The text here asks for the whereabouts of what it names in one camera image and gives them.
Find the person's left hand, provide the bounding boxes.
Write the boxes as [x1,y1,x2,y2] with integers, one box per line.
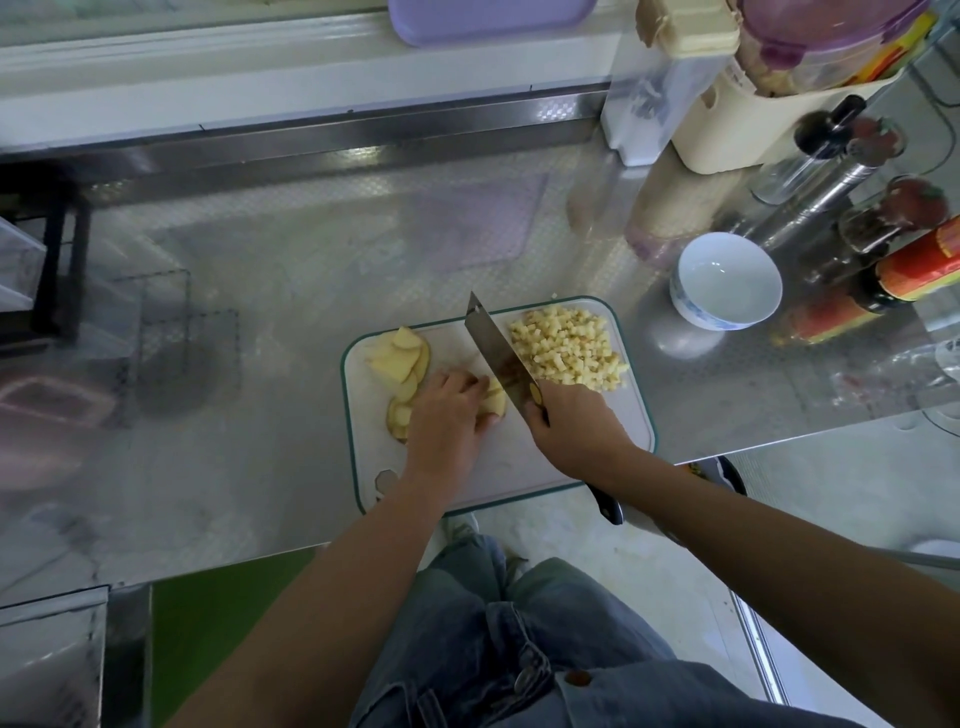
[402,369,504,497]

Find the person's right hand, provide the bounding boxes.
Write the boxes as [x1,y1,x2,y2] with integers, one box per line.
[522,379,639,489]

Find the pile of yellow potato slices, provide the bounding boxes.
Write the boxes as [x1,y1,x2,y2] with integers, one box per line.
[369,325,434,443]

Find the pile of diced potato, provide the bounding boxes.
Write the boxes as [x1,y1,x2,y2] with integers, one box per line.
[507,304,630,395]

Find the steel cleaver knife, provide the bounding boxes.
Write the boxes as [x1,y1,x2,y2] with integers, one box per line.
[463,291,626,527]

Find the white bowl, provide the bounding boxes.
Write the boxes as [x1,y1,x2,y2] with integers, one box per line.
[670,231,785,333]

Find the person's right forearm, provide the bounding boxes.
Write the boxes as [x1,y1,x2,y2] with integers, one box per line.
[612,457,960,728]

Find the person's left forearm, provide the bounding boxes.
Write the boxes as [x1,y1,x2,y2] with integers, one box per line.
[165,472,459,728]

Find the metal bowl with scraps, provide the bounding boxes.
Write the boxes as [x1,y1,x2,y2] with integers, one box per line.
[607,456,749,530]

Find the person's blue jeans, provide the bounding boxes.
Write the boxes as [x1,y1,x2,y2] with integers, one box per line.
[348,537,864,728]

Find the white cutting board green rim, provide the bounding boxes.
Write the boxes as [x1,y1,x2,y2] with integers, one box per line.
[339,295,659,516]

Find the green mat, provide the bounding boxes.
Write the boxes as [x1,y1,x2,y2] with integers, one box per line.
[150,547,320,725]

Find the clear plastic bottle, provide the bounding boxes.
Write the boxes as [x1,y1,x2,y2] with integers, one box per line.
[825,322,960,437]

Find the cream plastic canister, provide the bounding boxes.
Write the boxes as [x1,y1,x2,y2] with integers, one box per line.
[670,60,902,176]

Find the clear container cream lid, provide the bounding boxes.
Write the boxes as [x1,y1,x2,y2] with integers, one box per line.
[601,0,743,168]

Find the glass bottle black cap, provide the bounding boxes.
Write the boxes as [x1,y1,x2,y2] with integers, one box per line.
[750,94,869,207]

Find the sauce bottle red label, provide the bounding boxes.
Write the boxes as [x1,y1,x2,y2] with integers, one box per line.
[847,214,960,317]

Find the glass jar red lid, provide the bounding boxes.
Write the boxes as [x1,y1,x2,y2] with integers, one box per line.
[840,177,951,257]

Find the purple plastic cutting board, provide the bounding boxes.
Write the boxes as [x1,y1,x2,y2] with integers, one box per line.
[387,0,599,47]

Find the black metal rack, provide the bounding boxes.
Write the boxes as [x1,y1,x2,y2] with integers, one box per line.
[0,165,89,350]

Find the clear plastic storage box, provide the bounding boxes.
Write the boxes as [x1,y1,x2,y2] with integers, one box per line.
[0,217,50,312]

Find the steel bin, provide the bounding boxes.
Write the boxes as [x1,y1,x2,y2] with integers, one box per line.
[0,585,111,728]

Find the purple lid food container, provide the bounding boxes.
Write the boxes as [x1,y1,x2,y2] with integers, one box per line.
[735,0,935,98]

